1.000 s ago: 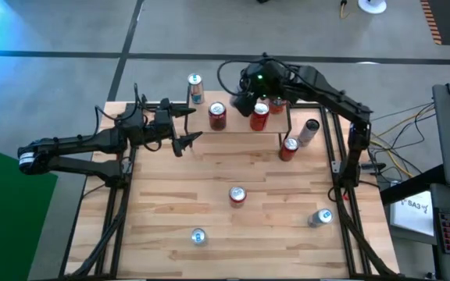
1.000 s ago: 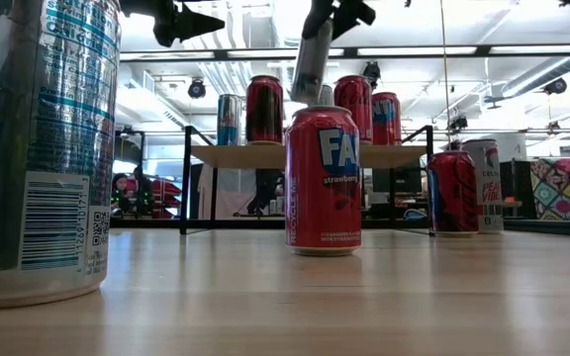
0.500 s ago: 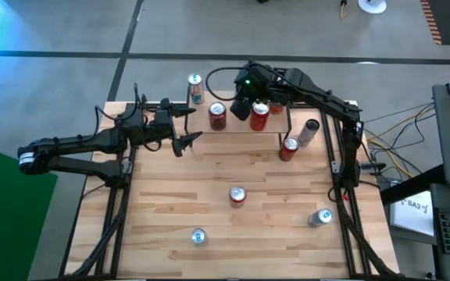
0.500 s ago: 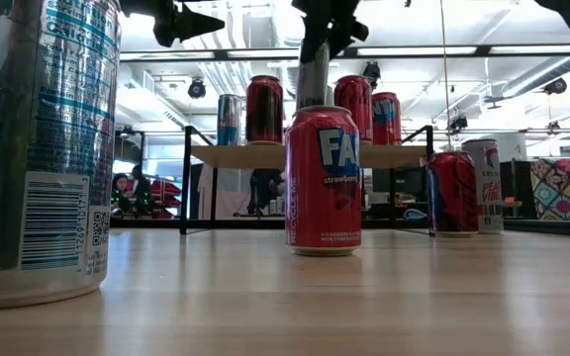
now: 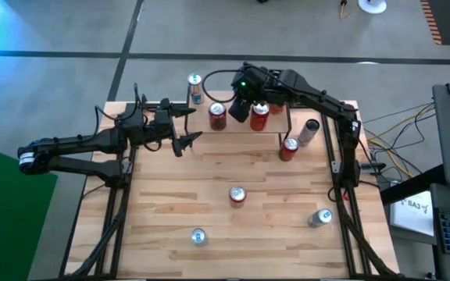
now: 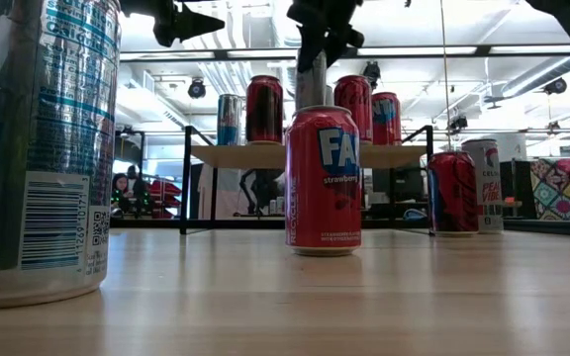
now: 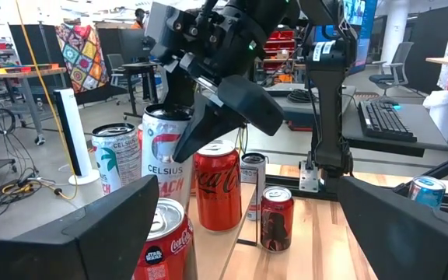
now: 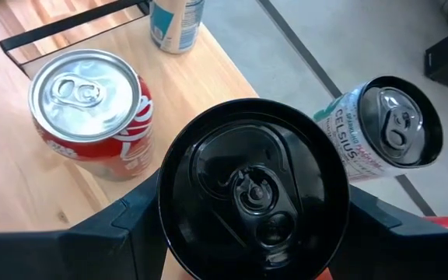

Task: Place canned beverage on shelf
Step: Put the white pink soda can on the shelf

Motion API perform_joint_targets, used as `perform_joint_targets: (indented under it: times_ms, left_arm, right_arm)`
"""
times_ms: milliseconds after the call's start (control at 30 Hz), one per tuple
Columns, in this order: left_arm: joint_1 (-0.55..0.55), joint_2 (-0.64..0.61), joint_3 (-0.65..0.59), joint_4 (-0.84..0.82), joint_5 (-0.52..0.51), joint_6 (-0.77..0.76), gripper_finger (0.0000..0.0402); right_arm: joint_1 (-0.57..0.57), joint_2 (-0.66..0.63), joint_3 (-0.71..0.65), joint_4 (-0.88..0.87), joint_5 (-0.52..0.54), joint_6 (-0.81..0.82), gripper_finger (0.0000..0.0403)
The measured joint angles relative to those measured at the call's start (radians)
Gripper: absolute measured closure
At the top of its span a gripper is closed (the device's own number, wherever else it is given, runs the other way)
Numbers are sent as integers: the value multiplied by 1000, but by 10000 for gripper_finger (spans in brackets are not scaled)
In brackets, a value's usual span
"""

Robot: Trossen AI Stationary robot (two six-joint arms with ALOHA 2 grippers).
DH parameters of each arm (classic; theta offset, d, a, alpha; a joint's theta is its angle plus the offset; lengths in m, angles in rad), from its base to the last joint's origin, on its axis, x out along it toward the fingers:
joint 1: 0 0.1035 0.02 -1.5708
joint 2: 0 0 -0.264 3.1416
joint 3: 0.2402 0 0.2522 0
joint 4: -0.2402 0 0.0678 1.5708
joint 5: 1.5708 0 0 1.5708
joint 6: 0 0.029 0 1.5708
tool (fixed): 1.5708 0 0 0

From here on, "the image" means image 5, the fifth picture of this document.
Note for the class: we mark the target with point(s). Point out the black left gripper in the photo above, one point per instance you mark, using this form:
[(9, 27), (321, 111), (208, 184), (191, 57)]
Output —
[(158, 126)]

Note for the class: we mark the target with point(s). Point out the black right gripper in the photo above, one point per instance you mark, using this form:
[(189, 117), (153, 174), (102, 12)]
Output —
[(256, 84)]

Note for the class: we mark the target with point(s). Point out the red-orange soda can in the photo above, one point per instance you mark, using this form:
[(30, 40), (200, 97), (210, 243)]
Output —
[(259, 121)]

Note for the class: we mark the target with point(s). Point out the red Fanta strawberry can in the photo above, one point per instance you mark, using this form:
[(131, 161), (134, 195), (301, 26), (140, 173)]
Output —
[(237, 194), (276, 110)]

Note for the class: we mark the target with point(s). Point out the red Coca-Cola can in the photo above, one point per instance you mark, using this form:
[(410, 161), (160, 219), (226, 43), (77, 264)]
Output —
[(217, 121)]

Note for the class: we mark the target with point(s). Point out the silver blue energy drink can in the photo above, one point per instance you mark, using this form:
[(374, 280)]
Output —
[(198, 235), (196, 93), (322, 215)]

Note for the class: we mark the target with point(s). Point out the red black patterned can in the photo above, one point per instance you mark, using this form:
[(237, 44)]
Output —
[(287, 152)]

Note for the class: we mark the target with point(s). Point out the white Celsius slim can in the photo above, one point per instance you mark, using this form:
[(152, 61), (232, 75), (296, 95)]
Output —
[(309, 134)]

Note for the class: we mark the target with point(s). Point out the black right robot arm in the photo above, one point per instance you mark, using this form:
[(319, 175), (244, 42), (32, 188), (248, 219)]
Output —
[(326, 101)]

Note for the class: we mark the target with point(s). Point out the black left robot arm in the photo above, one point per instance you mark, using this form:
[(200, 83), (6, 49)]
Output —
[(76, 142)]

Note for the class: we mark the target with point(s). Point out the wooden shelf black metal legs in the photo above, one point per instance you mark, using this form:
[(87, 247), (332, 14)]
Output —
[(233, 125)]

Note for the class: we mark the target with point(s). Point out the grey metal mounting plate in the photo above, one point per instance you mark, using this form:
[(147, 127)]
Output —
[(336, 166)]

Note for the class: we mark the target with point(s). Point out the white round stand base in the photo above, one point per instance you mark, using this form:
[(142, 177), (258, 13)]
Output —
[(372, 8)]

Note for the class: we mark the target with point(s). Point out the black diagonal beam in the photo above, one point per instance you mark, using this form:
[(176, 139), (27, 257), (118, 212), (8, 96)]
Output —
[(404, 191)]

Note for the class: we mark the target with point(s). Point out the green floor mat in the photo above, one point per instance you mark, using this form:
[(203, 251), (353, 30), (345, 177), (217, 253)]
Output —
[(10, 214)]

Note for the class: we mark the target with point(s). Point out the white paper sign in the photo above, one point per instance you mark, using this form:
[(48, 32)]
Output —
[(412, 218)]

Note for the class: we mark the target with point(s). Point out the orange black striped strip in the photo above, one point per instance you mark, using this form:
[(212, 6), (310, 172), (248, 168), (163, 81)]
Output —
[(431, 23)]

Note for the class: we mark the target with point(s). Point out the black aluminium extrusion frame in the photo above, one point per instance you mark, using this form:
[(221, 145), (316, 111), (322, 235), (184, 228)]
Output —
[(106, 238)]

